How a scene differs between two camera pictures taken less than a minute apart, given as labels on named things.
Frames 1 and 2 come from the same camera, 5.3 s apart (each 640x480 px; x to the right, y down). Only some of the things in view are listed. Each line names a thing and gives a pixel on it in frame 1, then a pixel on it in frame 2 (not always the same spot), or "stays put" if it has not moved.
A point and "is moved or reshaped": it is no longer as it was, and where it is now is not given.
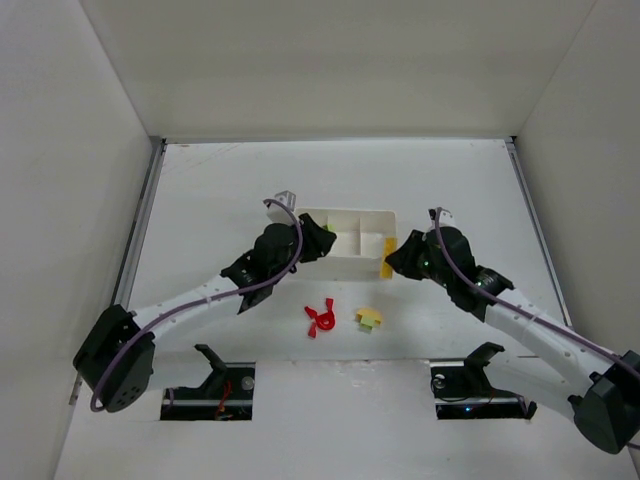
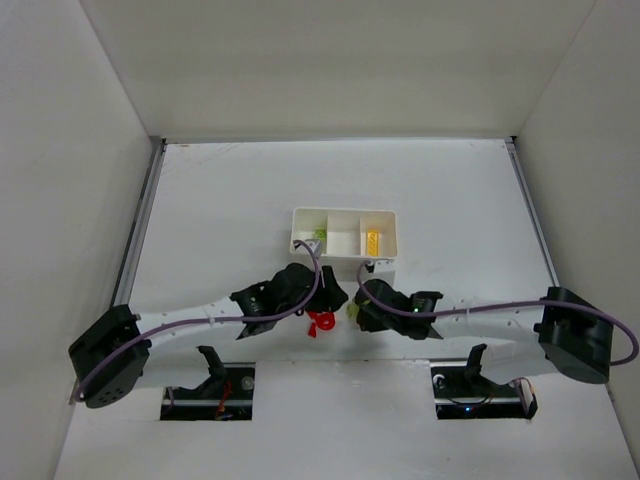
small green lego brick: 367,323 is moved or reshaped
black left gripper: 314,238 → 329,292
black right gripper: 406,255 → 364,310
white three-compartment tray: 357,250 stays put
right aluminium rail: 516,156 stays put
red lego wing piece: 313,314 stays put
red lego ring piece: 326,321 stays put
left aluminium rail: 130,257 stays put
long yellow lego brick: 386,270 → 373,242
